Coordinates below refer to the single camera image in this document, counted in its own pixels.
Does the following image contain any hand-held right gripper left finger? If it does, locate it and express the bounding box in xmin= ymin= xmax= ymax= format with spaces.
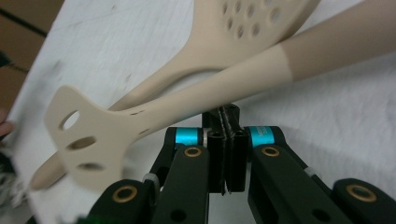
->
xmin=202 ymin=105 xmax=231 ymax=196

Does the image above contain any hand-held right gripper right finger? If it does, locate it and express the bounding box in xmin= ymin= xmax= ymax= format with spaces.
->
xmin=222 ymin=103 xmax=250 ymax=194

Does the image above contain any beige spatula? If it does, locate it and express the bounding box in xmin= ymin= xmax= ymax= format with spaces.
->
xmin=43 ymin=0 xmax=396 ymax=192

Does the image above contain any beige skimmer spoon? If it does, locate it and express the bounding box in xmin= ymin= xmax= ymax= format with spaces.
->
xmin=29 ymin=0 xmax=321 ymax=191

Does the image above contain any brown cardboard box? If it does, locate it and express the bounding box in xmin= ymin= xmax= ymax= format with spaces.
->
xmin=0 ymin=0 xmax=65 ymax=110

